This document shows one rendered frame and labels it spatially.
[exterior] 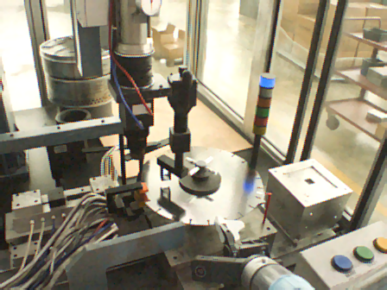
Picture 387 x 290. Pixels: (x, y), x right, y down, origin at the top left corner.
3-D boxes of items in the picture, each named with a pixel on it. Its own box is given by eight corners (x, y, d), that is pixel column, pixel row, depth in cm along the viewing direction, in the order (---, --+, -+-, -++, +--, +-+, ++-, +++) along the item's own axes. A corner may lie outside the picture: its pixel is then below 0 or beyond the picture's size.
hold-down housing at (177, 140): (188, 144, 84) (193, 61, 74) (194, 155, 80) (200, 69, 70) (165, 146, 83) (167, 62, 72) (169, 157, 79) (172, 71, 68)
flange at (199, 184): (204, 199, 86) (205, 192, 85) (169, 180, 92) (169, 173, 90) (229, 179, 94) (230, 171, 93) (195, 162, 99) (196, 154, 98)
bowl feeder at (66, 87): (113, 104, 173) (109, 32, 154) (130, 135, 150) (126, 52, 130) (49, 114, 162) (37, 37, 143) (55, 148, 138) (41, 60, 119)
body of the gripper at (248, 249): (258, 269, 75) (285, 290, 64) (221, 276, 73) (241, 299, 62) (256, 235, 75) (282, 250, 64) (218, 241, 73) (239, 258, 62)
